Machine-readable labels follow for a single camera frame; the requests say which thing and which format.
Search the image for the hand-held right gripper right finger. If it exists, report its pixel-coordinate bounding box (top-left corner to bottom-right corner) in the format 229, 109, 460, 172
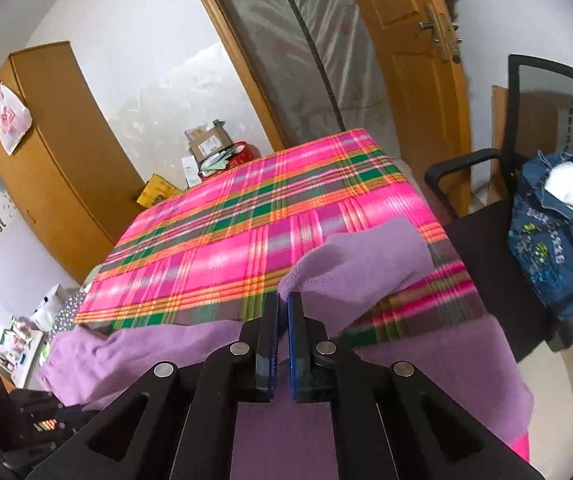
286, 292, 542, 480

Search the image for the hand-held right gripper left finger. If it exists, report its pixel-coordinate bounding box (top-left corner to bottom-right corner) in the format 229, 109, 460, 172
26, 292, 281, 480

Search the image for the purple fleece garment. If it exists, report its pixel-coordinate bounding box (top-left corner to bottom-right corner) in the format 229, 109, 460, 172
36, 217, 535, 480

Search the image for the cluster of bottles and jars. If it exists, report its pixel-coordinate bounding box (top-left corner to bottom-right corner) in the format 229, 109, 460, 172
0, 315, 44, 378

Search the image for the folded dark dotted cloth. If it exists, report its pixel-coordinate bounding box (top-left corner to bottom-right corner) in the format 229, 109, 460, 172
49, 290, 92, 343

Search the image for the pink plaid cloth cover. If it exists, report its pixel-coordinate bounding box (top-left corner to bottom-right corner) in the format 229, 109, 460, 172
74, 129, 530, 463

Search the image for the red plastic basket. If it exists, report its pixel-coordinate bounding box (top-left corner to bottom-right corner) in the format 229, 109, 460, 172
226, 140, 256, 167

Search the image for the yellow printed bag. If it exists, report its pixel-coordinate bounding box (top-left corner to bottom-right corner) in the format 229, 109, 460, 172
136, 174, 181, 209

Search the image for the white carton box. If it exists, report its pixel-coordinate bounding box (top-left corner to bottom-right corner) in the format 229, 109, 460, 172
181, 156, 202, 188

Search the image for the black mesh office chair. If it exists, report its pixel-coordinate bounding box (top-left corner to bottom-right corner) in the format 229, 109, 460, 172
424, 54, 573, 363

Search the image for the cardboard parcel box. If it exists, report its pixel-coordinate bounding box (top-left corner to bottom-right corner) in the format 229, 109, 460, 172
185, 120, 232, 166

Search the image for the wooden wardrobe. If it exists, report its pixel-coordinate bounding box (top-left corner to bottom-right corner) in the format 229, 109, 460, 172
0, 41, 147, 286

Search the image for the white pink plastic bag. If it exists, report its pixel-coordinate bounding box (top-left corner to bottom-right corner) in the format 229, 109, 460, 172
0, 82, 33, 156

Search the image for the blue denim bag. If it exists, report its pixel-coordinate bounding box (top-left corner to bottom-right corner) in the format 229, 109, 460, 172
508, 87, 573, 323

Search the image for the wooden door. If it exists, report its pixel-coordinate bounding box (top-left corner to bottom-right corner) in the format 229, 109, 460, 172
337, 0, 472, 221

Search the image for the clear plastic door curtain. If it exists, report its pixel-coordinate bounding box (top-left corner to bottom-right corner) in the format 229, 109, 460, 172
199, 0, 402, 161

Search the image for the white crumpled cloth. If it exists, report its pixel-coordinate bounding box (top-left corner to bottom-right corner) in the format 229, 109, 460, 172
541, 160, 573, 218

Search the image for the wooden door frame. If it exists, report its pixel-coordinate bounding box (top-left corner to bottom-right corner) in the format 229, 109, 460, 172
179, 0, 287, 153

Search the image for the metal door handle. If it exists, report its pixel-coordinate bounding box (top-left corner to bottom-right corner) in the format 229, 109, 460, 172
414, 4, 463, 65

